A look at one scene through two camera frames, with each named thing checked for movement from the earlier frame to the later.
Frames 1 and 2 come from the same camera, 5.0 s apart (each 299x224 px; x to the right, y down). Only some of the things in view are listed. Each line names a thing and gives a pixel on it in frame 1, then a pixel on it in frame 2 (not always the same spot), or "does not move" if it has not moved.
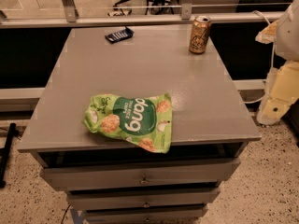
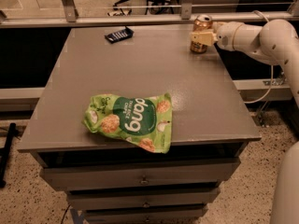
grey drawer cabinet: [110, 180] does not move
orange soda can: [199, 35] does not move
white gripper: [288, 36] to [224, 35]
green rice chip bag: [146, 120] does not move
